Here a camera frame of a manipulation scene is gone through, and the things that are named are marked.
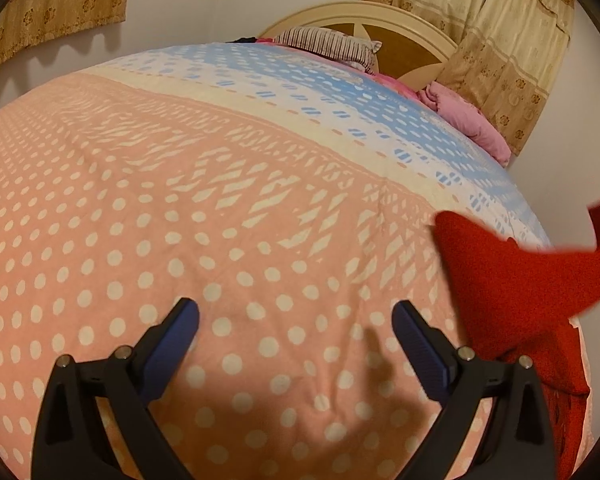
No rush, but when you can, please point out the beige patterned curtain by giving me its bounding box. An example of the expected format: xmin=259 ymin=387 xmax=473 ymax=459
xmin=364 ymin=0 xmax=576 ymax=155

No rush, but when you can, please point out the pink pillow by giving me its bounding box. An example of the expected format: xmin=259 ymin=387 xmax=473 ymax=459
xmin=417 ymin=81 xmax=512 ymax=168

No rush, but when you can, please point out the pink blue dotted bedsheet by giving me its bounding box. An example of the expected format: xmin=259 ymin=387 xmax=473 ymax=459
xmin=0 ymin=44 xmax=548 ymax=479

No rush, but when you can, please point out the cream wooden headboard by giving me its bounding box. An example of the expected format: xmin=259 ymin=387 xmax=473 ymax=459
xmin=262 ymin=0 xmax=457 ymax=91

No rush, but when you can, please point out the striped grey pillow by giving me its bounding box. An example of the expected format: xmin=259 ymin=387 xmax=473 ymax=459
xmin=273 ymin=26 xmax=382 ymax=74

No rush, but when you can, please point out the red knitted sweater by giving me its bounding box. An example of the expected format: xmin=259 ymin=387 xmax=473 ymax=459
xmin=432 ymin=204 xmax=600 ymax=479

